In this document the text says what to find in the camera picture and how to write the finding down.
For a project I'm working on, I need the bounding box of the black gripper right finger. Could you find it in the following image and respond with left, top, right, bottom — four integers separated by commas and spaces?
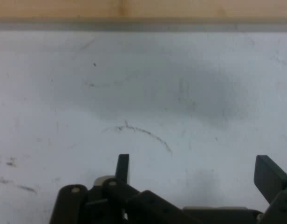
253, 154, 287, 224

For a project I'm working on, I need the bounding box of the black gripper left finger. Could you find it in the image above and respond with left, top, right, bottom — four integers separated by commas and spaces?
49, 153, 195, 224

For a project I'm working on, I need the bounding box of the bamboo cutting board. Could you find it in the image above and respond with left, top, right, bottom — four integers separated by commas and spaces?
0, 0, 287, 31

